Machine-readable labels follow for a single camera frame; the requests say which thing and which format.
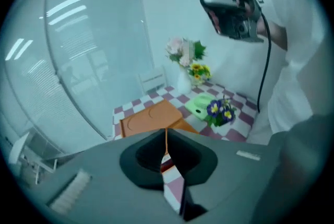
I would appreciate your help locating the white desktop rack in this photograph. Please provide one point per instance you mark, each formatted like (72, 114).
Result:
(152, 79)

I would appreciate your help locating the purple pansy flower pot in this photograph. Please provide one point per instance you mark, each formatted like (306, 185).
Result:
(221, 112)

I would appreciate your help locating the white vase with pink flowers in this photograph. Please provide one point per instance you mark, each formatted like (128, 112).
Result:
(184, 66)

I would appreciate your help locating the small sunflower pot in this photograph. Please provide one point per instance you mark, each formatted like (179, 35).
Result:
(200, 72)

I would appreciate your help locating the person's right forearm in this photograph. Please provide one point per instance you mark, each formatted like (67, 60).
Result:
(274, 33)

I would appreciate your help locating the person's white shirt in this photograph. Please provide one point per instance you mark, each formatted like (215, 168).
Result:
(295, 48)

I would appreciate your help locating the pink checkered tablecloth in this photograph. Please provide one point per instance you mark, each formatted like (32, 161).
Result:
(235, 103)

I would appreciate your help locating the white office chair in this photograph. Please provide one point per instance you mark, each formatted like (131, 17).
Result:
(28, 157)

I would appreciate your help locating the person's right hand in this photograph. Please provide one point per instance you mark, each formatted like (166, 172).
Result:
(248, 9)

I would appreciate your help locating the orange wooden tray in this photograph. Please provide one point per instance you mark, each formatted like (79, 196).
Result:
(151, 117)

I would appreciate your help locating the red-capped dark bottle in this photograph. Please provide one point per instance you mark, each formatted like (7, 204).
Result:
(167, 163)

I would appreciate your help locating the glass partition with blinds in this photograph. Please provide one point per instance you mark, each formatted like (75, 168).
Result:
(78, 61)

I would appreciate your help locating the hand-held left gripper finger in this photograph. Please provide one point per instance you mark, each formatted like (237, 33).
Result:
(104, 183)

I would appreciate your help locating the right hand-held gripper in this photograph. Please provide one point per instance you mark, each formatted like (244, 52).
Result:
(242, 22)

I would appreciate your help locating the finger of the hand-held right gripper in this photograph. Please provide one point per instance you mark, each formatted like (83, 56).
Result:
(229, 173)

